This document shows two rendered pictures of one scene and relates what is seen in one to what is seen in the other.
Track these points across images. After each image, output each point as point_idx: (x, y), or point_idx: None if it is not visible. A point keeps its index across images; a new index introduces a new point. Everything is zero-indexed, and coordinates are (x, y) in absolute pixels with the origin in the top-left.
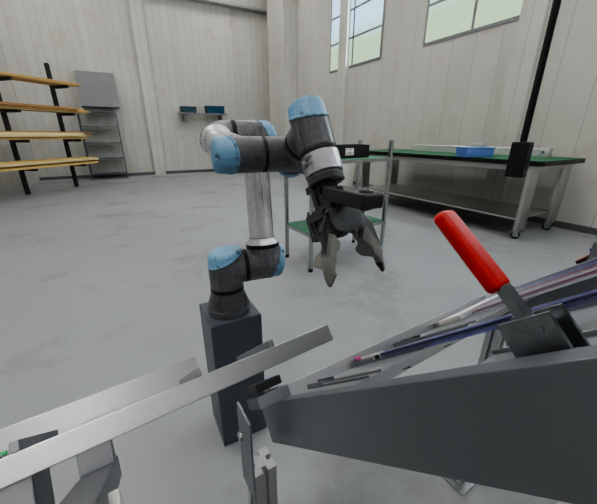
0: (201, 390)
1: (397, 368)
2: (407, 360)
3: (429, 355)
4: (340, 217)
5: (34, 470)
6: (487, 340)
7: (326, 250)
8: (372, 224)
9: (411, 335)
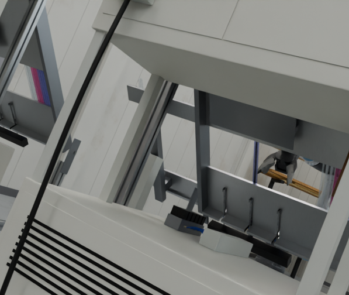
0: (181, 102)
1: (235, 176)
2: (241, 178)
3: (291, 249)
4: (282, 154)
5: None
6: None
7: (265, 160)
8: (296, 165)
9: None
